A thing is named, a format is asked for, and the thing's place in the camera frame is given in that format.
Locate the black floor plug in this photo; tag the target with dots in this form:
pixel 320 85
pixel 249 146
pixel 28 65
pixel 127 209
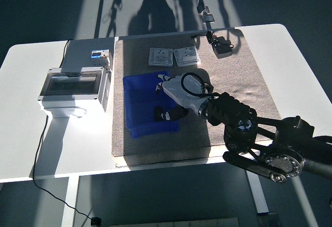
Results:
pixel 95 221

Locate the white table leg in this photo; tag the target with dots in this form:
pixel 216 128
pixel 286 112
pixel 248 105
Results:
pixel 258 196
pixel 69 201

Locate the white right table leg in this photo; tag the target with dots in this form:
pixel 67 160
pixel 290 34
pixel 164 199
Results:
pixel 258 196

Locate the grey-brown mat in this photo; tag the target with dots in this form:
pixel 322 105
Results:
pixel 155 146

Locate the blue plastic box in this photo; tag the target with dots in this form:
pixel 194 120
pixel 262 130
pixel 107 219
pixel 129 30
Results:
pixel 140 102

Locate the grey electrical distribution box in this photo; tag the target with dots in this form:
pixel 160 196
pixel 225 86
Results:
pixel 72 92

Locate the black power adapter plug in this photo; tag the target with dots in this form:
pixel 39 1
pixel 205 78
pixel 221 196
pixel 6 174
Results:
pixel 223 49

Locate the white square socket panel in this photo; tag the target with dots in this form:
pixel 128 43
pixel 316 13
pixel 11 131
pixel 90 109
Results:
pixel 186 56
pixel 160 57

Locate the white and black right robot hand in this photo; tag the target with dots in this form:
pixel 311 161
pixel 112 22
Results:
pixel 184 92

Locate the small white-blue circuit breaker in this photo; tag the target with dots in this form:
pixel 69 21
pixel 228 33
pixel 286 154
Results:
pixel 98 54

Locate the black hex nut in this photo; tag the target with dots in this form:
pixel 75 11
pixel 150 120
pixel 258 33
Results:
pixel 157 114

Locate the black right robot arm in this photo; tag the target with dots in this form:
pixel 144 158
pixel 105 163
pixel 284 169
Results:
pixel 228 107

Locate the small grey floor fixture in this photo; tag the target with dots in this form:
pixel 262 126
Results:
pixel 208 18
pixel 204 8

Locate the white left table leg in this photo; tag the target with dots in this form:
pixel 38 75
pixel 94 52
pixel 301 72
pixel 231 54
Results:
pixel 69 201

